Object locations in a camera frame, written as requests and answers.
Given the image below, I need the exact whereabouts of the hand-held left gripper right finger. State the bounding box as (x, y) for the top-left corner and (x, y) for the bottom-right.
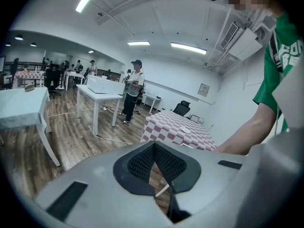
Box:
(154, 141), (248, 228)

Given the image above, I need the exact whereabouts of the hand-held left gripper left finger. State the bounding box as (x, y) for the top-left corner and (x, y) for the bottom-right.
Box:
(35, 141), (173, 228)

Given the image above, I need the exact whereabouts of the person's right forearm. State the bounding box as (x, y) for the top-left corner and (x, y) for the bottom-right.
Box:
(212, 108), (278, 156)

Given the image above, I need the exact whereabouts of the pink checked table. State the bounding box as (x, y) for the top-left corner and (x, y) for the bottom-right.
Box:
(12, 70), (46, 89)
(140, 109), (218, 152)

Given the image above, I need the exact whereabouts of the black office chair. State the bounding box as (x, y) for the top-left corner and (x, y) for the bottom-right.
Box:
(172, 100), (191, 117)
(44, 68), (62, 96)

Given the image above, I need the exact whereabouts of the white table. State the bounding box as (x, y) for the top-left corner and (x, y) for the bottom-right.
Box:
(76, 84), (124, 136)
(64, 71), (85, 91)

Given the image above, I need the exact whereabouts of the white box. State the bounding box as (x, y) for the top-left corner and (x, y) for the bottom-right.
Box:
(86, 75), (126, 95)

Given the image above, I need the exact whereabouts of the long white desk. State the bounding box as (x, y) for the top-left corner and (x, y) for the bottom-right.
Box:
(142, 92), (163, 114)

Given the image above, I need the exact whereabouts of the light blue table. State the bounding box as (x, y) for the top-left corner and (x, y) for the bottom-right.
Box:
(0, 86), (61, 168)

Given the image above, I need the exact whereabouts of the person's green shirt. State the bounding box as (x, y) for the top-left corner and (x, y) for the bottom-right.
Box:
(252, 11), (304, 133)

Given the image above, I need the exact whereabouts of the white air conditioner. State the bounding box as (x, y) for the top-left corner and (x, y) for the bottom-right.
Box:
(220, 20), (265, 62)

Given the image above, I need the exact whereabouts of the black railing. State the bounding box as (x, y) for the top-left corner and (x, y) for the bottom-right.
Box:
(0, 61), (46, 90)

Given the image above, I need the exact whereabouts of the white floor cable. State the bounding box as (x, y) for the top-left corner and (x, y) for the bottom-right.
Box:
(48, 106), (134, 145)

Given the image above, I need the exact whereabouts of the framed wall notice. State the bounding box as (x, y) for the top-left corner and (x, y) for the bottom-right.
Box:
(197, 83), (211, 98)

